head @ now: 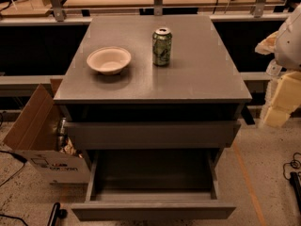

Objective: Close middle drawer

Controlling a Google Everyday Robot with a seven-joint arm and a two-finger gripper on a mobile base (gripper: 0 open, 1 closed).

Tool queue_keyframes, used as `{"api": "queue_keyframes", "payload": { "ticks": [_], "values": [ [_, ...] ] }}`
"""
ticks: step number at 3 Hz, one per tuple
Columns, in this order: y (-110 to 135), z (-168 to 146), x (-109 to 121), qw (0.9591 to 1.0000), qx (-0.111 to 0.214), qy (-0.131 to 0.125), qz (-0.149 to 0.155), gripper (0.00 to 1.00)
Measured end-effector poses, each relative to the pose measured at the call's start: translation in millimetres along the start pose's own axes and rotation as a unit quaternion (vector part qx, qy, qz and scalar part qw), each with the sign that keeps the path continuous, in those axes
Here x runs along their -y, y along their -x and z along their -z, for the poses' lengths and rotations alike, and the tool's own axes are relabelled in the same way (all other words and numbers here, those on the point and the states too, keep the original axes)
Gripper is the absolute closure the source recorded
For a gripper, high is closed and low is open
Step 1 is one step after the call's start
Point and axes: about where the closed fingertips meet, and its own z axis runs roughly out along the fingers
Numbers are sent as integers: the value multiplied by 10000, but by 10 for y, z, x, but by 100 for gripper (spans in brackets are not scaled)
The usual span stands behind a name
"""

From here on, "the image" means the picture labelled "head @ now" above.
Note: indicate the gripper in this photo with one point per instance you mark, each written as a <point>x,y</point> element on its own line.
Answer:
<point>290,46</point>

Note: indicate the grey drawer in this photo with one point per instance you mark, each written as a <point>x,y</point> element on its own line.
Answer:
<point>152,185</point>
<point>152,135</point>

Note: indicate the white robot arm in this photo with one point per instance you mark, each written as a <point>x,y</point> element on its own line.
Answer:
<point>285,44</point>

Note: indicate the grey drawer cabinet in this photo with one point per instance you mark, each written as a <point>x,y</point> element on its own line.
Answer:
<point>200,83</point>

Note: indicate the grey top drawer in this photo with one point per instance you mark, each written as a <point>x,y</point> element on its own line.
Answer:
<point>152,135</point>

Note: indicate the green soda can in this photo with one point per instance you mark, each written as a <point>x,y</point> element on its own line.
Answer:
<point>161,46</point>

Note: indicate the beige paper bowl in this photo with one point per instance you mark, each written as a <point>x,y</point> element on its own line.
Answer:
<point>109,60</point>

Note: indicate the open cardboard box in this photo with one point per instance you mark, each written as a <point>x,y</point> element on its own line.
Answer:
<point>39,135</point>

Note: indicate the black object bottom left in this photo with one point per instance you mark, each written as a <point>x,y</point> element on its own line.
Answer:
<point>57,215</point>

